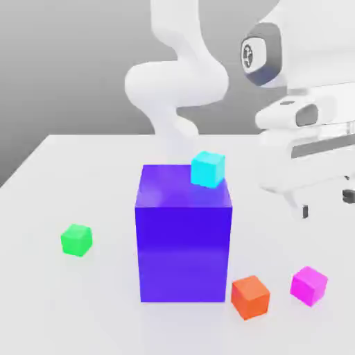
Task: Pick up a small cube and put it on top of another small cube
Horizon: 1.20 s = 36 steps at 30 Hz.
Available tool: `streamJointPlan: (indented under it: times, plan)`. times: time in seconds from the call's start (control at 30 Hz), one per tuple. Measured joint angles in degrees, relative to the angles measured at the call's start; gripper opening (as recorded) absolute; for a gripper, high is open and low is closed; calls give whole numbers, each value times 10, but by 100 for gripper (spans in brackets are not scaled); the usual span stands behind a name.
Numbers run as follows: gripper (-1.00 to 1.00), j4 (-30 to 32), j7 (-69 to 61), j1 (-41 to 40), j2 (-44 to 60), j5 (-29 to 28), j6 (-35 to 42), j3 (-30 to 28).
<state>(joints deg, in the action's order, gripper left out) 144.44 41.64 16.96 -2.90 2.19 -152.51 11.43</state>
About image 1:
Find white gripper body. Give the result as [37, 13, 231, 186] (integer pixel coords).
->
[258, 128, 355, 196]

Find small cyan cube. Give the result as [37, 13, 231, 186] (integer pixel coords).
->
[190, 150, 226, 189]

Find small magenta cube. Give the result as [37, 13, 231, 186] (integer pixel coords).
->
[289, 266, 329, 308]

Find small orange cube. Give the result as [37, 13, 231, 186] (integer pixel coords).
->
[230, 275, 271, 322]

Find small green cube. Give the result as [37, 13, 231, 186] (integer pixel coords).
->
[60, 223, 94, 258]

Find large purple box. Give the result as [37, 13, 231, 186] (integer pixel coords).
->
[134, 164, 233, 304]

